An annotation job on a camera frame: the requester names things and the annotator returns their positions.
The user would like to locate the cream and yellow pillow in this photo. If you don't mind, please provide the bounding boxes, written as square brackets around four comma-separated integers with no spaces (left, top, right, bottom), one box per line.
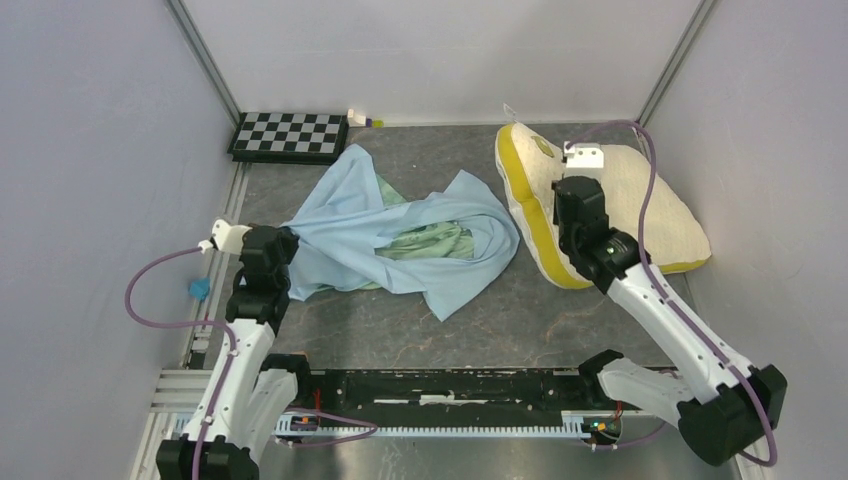
[495,123,711,290]

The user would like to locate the light blue pillowcase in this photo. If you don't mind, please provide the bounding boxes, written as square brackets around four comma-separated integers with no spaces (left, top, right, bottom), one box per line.
[286,145,520,321]

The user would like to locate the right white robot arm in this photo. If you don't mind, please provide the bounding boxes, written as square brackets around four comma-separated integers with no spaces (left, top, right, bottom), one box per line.
[552,176,788,467]

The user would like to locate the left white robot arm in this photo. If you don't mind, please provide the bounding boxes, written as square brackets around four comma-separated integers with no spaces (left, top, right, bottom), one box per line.
[156,220,314,479]

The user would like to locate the blue plastic clip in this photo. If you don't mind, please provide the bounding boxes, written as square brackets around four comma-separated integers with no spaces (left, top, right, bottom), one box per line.
[188,277,211,303]

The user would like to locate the black white checkerboard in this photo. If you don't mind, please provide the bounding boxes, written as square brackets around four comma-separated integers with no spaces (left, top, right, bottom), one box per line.
[227,112,349,166]

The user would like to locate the small white purple toy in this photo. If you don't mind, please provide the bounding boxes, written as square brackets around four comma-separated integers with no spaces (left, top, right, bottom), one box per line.
[347,108,385,128]

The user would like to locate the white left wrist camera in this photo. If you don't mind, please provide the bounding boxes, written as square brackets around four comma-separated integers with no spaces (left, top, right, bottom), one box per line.
[197,218,252,255]

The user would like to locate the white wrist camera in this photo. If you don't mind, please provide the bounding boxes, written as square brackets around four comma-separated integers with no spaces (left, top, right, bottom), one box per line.
[197,218,252,255]
[563,143,605,181]

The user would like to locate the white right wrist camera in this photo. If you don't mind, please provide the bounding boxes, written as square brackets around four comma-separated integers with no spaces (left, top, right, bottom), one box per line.
[563,143,605,181]

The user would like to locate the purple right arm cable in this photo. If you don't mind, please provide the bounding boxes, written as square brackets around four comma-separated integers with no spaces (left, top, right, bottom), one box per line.
[564,119,780,469]

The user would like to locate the aluminium frame rails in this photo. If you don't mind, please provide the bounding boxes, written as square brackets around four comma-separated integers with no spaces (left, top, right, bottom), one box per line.
[150,369,211,413]

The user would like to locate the white toothed cable tray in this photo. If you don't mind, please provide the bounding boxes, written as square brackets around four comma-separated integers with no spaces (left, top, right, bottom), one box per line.
[271,413,622,441]

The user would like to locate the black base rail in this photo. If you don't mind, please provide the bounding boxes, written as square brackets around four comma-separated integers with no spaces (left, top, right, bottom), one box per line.
[294,368,618,429]

